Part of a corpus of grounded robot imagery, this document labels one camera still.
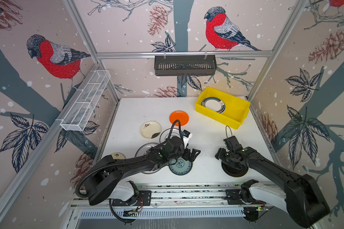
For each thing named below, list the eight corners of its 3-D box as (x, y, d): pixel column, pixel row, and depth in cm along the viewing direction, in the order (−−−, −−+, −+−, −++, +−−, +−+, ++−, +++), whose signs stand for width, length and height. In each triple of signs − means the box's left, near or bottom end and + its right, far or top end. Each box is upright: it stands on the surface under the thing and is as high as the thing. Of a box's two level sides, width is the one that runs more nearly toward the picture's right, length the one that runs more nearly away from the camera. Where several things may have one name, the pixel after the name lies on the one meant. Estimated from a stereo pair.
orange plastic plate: (169, 125, 106) (169, 123, 103) (169, 112, 114) (169, 110, 111) (189, 125, 105) (189, 123, 103) (188, 112, 114) (188, 110, 111)
